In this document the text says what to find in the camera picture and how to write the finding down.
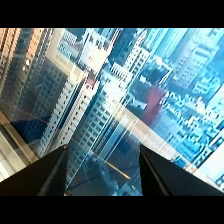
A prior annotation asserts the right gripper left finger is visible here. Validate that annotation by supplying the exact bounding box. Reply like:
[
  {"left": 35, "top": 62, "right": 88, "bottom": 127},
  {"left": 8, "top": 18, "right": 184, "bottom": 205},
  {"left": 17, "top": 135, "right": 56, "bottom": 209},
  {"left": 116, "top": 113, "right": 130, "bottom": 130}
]
[{"left": 0, "top": 145, "right": 69, "bottom": 197}]

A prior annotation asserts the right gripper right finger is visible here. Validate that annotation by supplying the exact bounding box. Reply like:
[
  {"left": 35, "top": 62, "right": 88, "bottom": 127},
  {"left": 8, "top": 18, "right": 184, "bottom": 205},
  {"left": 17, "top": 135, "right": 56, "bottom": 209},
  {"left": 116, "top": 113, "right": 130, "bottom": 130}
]
[{"left": 138, "top": 144, "right": 224, "bottom": 197}]

